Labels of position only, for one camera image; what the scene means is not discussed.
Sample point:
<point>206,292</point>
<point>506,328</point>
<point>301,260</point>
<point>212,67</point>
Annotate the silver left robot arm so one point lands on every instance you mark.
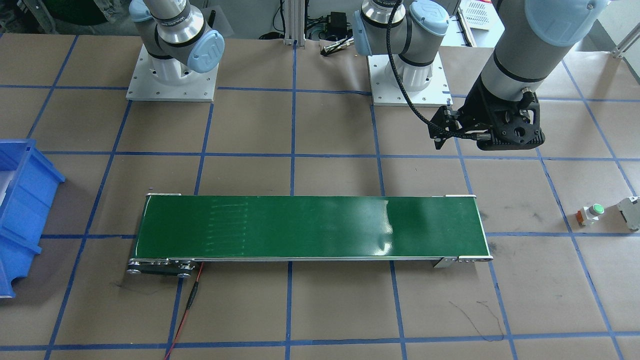
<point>537,35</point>

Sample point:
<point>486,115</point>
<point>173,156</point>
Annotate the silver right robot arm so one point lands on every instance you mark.
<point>177,30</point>

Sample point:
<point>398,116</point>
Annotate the black power adapter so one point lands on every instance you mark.
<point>337,24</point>

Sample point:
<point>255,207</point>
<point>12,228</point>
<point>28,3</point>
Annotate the silver metal bar tool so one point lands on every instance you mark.
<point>340,45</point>

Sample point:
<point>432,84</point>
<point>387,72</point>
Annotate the green conveyor belt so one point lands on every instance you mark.
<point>177,232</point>

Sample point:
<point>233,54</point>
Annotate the white circuit breaker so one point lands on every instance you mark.
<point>629,208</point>

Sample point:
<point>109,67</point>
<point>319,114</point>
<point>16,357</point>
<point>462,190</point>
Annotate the blue plastic bin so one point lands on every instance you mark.
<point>29,182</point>

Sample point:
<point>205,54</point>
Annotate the green push button switch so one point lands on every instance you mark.
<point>588,215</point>

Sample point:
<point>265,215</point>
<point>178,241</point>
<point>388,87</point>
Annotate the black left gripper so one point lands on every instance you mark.
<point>474,111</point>

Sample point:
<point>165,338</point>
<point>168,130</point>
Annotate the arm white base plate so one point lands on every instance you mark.
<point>426,88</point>
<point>169,80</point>

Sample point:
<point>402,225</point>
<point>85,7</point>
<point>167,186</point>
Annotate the aluminium frame post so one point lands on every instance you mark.
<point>294,22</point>

